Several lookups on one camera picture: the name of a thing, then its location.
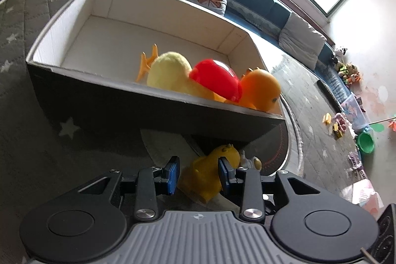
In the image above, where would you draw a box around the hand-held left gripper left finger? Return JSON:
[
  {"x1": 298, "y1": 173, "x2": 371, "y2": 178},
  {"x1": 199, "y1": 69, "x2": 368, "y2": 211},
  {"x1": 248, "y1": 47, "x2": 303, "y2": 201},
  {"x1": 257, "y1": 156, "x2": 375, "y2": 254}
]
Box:
[{"x1": 77, "y1": 156, "x2": 180, "y2": 221}]

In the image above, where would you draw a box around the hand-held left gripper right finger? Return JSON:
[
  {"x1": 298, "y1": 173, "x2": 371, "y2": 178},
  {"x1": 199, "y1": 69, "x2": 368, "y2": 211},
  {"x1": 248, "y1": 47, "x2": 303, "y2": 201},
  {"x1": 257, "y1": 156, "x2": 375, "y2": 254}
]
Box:
[{"x1": 218, "y1": 157, "x2": 322, "y2": 223}]

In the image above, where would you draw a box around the yellow toy animal figure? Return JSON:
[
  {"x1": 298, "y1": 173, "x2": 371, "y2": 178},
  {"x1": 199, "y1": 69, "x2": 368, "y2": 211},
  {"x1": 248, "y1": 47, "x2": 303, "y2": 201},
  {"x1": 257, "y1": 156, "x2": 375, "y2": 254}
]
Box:
[{"x1": 181, "y1": 143, "x2": 241, "y2": 203}]

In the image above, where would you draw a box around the grey cardboard box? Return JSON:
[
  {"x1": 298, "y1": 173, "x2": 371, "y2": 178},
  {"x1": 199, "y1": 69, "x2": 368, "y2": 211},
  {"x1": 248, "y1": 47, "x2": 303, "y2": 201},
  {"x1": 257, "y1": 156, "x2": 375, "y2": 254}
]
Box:
[{"x1": 25, "y1": 0, "x2": 287, "y2": 156}]

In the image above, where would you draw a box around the small white toy figure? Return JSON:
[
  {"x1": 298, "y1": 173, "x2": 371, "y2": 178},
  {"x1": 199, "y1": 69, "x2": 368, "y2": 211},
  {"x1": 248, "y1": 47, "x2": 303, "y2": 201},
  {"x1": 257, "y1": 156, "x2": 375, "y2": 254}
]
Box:
[{"x1": 240, "y1": 150, "x2": 263, "y2": 172}]

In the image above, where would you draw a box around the orange rubber duck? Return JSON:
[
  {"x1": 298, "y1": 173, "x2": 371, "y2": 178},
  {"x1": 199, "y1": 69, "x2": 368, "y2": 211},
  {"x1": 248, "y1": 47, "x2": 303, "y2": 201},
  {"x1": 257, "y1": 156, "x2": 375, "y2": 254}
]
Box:
[{"x1": 227, "y1": 67, "x2": 281, "y2": 112}]

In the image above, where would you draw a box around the grey patterned floor rug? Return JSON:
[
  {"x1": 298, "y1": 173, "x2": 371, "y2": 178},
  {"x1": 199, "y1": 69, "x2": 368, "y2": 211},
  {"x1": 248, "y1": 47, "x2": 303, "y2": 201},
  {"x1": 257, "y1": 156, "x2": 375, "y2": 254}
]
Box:
[{"x1": 269, "y1": 50, "x2": 364, "y2": 190}]

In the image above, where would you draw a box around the red plastic ball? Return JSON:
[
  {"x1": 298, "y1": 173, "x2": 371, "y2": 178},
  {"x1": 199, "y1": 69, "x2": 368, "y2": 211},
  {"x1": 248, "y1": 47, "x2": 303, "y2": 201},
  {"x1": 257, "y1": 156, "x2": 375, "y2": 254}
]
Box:
[{"x1": 189, "y1": 59, "x2": 242, "y2": 103}]

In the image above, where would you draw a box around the yellow plush duck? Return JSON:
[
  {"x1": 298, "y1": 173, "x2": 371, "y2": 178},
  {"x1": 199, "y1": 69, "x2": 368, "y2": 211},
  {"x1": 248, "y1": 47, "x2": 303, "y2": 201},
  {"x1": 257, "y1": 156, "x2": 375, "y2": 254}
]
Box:
[{"x1": 136, "y1": 44, "x2": 226, "y2": 103}]

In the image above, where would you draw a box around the pink plush toy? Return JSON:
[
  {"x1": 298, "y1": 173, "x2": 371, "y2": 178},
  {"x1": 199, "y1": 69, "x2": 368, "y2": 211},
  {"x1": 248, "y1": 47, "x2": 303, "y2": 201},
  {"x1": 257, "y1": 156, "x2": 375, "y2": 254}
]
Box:
[{"x1": 334, "y1": 112, "x2": 348, "y2": 131}]

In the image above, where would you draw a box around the pink plastic package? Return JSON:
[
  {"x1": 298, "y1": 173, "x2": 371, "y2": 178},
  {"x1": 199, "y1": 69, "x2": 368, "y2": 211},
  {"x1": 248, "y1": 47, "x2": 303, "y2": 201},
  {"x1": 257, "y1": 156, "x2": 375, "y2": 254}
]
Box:
[{"x1": 340, "y1": 179, "x2": 384, "y2": 218}]

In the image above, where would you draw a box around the clear plastic storage bin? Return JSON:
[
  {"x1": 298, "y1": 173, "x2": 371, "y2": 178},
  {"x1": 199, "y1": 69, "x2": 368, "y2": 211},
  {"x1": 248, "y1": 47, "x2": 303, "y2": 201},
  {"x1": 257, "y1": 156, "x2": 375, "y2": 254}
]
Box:
[{"x1": 340, "y1": 94, "x2": 370, "y2": 133}]

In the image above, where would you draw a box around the green plastic bowl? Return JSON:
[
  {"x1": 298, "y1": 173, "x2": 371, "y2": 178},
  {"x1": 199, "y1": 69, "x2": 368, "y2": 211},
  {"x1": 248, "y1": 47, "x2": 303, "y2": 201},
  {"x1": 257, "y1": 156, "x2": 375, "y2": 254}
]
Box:
[{"x1": 357, "y1": 131, "x2": 375, "y2": 155}]

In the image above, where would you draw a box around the grey sofa cushion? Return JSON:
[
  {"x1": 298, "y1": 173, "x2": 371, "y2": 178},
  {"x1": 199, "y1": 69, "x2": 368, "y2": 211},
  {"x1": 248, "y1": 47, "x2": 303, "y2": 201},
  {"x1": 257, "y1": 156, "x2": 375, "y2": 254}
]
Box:
[{"x1": 278, "y1": 13, "x2": 327, "y2": 70}]

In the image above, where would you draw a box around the pile of plush toys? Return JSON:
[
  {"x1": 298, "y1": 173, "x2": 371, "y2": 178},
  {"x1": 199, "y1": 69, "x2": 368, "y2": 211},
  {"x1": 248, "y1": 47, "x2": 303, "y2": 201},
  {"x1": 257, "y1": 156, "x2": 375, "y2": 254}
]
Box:
[{"x1": 332, "y1": 46, "x2": 362, "y2": 85}]

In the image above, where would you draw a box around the blue sofa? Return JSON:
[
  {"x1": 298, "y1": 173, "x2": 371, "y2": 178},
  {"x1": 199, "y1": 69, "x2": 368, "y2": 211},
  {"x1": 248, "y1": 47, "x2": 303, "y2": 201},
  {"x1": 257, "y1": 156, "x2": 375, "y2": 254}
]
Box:
[{"x1": 113, "y1": 0, "x2": 353, "y2": 104}]

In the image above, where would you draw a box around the black ring-patterned device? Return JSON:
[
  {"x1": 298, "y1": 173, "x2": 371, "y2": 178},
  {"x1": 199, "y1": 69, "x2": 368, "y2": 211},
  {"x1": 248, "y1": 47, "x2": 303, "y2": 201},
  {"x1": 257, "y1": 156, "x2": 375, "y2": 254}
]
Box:
[{"x1": 376, "y1": 205, "x2": 396, "y2": 264}]

